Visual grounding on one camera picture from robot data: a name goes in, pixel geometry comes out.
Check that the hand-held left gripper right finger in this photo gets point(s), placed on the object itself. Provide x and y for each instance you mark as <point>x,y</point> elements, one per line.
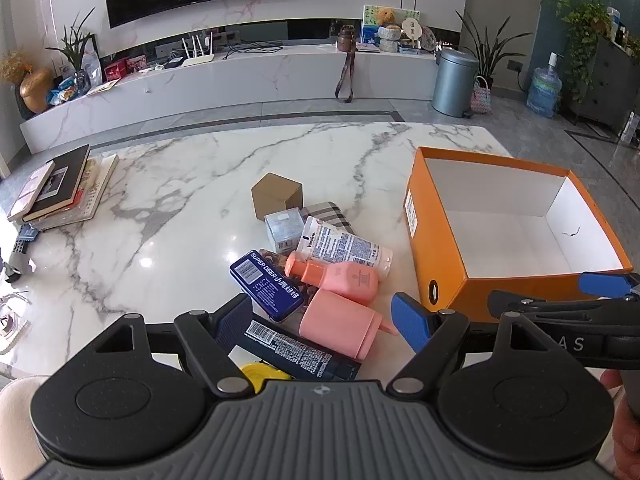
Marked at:
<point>410,320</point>

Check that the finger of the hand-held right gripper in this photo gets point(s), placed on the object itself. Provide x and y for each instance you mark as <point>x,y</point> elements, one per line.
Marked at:
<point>605,285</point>
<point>545,306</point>

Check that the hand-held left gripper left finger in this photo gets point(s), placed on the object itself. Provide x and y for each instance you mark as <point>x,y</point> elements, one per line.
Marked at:
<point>235,320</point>

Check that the blue tin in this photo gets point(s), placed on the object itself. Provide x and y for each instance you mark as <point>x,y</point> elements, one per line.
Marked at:
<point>265,285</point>

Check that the yellow plastic case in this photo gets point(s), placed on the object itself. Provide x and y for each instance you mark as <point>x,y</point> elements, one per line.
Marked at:
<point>260,375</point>

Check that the pink pump bottle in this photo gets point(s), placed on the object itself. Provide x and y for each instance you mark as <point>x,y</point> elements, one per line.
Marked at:
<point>350,280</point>

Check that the navy tube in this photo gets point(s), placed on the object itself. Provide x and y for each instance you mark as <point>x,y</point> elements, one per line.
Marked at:
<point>300,355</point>

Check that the pink plastic cup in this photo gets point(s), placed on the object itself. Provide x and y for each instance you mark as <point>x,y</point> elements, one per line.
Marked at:
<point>335,322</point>

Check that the brown patterned box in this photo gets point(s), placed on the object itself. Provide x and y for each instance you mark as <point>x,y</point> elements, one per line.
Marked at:
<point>275,254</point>

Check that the orange-rimmed white box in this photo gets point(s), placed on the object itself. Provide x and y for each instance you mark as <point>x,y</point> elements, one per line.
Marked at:
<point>440,240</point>

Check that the small silver box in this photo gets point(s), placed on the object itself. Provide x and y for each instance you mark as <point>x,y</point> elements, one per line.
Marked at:
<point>282,230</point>

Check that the white lotion tube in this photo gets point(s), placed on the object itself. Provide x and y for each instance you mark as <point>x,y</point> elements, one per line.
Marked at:
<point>340,245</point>

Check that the gold-brown cube box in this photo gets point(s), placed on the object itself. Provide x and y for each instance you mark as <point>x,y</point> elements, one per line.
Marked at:
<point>272,200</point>

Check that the plaid pouch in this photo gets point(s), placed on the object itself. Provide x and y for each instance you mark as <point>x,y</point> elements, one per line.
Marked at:
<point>325,212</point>

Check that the person's right hand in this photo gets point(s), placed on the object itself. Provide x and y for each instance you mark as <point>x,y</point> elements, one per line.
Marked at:
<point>625,440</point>

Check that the grey dresser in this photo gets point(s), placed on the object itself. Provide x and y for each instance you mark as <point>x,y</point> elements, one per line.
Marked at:
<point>610,85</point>

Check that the blue water jug with pump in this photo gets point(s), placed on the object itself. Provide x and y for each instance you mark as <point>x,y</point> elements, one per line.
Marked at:
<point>542,90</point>

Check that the woven basket bag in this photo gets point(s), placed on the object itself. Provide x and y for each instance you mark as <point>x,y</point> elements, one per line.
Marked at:
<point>480,100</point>

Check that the black notebook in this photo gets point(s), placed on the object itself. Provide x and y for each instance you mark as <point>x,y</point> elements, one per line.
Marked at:
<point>65,180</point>

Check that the white marble TV console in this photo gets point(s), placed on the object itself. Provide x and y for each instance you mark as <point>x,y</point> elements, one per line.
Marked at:
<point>225,85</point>

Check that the grey pedal trash can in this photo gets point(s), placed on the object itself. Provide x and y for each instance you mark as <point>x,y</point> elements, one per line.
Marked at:
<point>452,85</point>

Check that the beige sofa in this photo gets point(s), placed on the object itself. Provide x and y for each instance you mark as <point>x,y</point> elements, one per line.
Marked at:
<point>15,420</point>

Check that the white booklet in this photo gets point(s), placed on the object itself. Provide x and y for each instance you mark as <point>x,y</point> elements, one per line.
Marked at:
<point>27,195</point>

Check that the trailing ivy plant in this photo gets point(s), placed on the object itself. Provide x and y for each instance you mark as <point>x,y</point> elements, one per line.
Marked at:
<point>585,30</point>

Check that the white router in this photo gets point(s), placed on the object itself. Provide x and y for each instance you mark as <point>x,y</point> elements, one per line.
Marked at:
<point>197,60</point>

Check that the long-leaf potted plant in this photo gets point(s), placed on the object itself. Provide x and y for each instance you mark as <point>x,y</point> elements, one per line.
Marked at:
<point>487,50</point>

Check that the black set-top box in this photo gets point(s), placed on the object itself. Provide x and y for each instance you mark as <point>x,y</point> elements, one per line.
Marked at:
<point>175,63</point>

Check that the white plastic bottle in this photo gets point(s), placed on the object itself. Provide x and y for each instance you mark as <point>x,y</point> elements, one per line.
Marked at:
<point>612,20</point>

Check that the paper envelope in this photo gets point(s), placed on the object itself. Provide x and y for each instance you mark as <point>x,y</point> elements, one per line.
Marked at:
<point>102,86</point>

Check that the pink-red box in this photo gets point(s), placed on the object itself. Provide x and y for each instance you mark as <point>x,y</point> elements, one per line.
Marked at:
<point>136,64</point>

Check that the red box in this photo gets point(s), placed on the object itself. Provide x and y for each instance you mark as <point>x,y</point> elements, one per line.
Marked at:
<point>115,70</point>

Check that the grey round fan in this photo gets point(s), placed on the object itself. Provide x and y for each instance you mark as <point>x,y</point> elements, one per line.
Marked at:
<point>428,40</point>

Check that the round patterned box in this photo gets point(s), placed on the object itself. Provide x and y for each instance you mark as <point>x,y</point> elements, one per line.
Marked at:
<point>389,37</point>

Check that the blue snack packet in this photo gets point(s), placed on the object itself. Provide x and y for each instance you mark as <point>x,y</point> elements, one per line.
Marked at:
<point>62,94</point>

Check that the white packet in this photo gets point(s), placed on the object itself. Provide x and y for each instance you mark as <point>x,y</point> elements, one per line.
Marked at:
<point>91,67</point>

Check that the round paper fan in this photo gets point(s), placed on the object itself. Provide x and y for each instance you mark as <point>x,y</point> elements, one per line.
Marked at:
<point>411,27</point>

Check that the green painting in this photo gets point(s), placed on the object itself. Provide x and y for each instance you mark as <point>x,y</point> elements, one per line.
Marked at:
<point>370,25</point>

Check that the gold vase with dried flowers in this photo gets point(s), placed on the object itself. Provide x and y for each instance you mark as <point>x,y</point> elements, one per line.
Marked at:
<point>35,92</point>

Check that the brown teddy bear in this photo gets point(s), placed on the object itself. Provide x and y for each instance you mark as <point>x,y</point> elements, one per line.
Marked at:
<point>386,15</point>

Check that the green plant in glass vase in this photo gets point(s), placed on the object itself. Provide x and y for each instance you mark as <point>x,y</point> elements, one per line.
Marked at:
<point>75,42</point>

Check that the wall socket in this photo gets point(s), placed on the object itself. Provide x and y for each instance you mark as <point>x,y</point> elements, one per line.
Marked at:
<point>515,65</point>

